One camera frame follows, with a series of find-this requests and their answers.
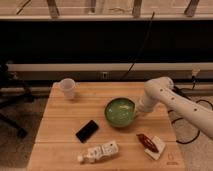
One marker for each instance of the green ceramic bowl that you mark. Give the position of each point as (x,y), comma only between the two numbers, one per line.
(119,112)

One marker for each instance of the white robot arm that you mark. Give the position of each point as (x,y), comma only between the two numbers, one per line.
(160,90)

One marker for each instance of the white plastic measuring cup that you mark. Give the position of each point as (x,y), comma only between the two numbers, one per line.
(67,86)

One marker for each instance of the black smartphone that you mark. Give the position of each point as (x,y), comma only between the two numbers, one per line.
(87,131)

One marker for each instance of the white plastic bottle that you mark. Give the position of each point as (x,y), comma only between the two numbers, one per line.
(99,152)

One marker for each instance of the red chili pepper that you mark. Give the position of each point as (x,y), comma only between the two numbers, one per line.
(147,143)

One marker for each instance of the black office chair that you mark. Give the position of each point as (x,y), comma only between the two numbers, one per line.
(7,78)

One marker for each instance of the white wall outlet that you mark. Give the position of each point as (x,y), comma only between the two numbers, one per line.
(105,75)

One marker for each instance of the white wall plug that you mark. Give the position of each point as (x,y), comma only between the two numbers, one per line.
(195,72)

